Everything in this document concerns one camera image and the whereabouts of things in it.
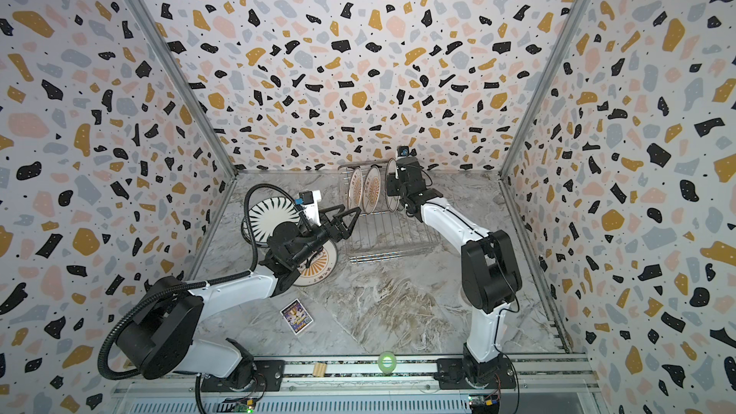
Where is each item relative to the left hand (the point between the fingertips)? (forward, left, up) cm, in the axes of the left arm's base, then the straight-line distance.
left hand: (352, 205), depth 75 cm
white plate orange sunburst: (+26, +2, -24) cm, 35 cm away
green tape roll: (-31, -9, -29) cm, 44 cm away
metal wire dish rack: (+8, -7, -29) cm, 31 cm away
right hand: (+19, -11, -5) cm, 22 cm away
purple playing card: (-19, +17, -27) cm, 37 cm away
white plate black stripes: (+18, +35, -27) cm, 48 cm away
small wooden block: (-33, +9, -27) cm, 44 cm away
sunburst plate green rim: (-4, +12, -27) cm, 30 cm away
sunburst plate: (+23, -4, -21) cm, 32 cm away
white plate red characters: (+19, -12, -22) cm, 31 cm away
